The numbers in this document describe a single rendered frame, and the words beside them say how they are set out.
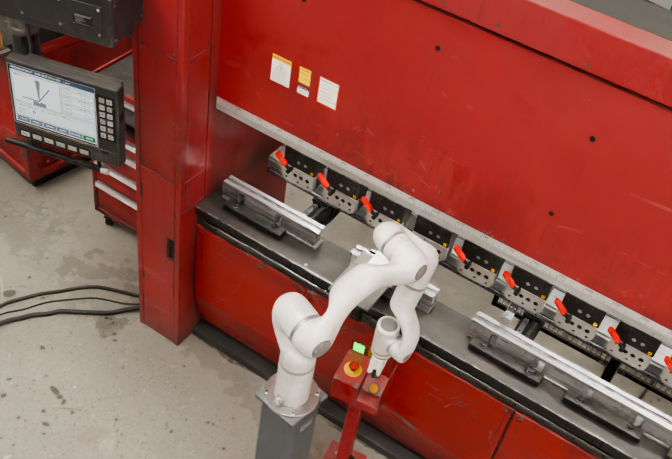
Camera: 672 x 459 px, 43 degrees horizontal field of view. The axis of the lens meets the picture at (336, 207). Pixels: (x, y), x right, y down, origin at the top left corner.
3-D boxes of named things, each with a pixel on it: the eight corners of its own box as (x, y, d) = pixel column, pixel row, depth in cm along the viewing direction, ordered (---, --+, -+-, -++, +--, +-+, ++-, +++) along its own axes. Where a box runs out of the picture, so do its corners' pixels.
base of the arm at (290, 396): (292, 428, 284) (298, 395, 272) (252, 392, 293) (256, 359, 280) (330, 395, 296) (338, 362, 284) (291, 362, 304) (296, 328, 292)
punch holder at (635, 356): (603, 351, 304) (620, 320, 293) (611, 336, 310) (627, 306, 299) (643, 372, 300) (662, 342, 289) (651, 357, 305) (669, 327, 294)
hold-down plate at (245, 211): (222, 208, 376) (223, 203, 374) (230, 202, 379) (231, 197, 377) (278, 240, 366) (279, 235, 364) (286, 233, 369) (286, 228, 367)
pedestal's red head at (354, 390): (329, 395, 337) (335, 366, 325) (345, 366, 349) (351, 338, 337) (375, 416, 333) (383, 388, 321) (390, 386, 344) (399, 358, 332)
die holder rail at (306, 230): (221, 197, 381) (222, 181, 375) (230, 190, 385) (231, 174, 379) (315, 250, 365) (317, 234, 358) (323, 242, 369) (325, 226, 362)
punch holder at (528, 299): (501, 296, 317) (514, 265, 307) (511, 283, 323) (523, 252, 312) (539, 316, 313) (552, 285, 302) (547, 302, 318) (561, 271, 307)
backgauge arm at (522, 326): (497, 359, 352) (506, 337, 342) (555, 271, 394) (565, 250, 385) (515, 369, 349) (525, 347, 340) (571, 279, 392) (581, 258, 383)
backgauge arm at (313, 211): (287, 240, 386) (290, 217, 377) (362, 171, 429) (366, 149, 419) (302, 248, 383) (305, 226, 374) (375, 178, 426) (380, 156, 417)
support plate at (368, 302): (327, 289, 333) (328, 287, 333) (362, 252, 351) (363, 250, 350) (367, 312, 327) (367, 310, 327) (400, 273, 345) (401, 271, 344)
